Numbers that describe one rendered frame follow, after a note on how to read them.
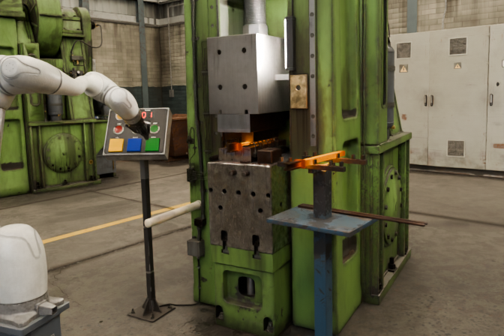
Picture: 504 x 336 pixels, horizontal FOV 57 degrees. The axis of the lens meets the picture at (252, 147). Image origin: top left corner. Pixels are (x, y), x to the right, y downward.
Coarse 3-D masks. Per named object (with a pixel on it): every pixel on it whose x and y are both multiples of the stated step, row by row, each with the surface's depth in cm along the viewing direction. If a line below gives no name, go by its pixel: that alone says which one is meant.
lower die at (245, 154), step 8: (248, 144) 248; (256, 144) 254; (264, 144) 253; (272, 144) 261; (280, 144) 270; (224, 152) 248; (232, 152) 245; (240, 152) 243; (248, 152) 241; (224, 160) 249; (232, 160) 246; (240, 160) 244; (256, 160) 246
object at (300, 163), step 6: (318, 156) 201; (324, 156) 202; (330, 156) 206; (288, 162) 184; (294, 162) 184; (300, 162) 187; (306, 162) 191; (312, 162) 194; (318, 162) 198; (288, 168) 182; (294, 168) 184
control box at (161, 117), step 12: (144, 108) 261; (156, 108) 260; (168, 108) 260; (108, 120) 260; (120, 120) 259; (156, 120) 257; (168, 120) 258; (108, 132) 257; (120, 132) 256; (132, 132) 255; (156, 132) 254; (168, 132) 257; (108, 144) 254; (144, 144) 252; (168, 144) 257; (108, 156) 253; (120, 156) 253; (132, 156) 252; (144, 156) 252; (156, 156) 252
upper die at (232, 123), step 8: (272, 112) 260; (280, 112) 269; (224, 120) 246; (232, 120) 243; (240, 120) 241; (248, 120) 238; (256, 120) 244; (264, 120) 251; (272, 120) 260; (280, 120) 269; (224, 128) 246; (232, 128) 244; (240, 128) 241; (248, 128) 239; (256, 128) 245; (264, 128) 252; (272, 128) 260
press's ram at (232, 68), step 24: (216, 48) 243; (240, 48) 236; (264, 48) 238; (216, 72) 245; (240, 72) 238; (264, 72) 239; (288, 72) 264; (216, 96) 246; (240, 96) 239; (264, 96) 240; (288, 96) 265
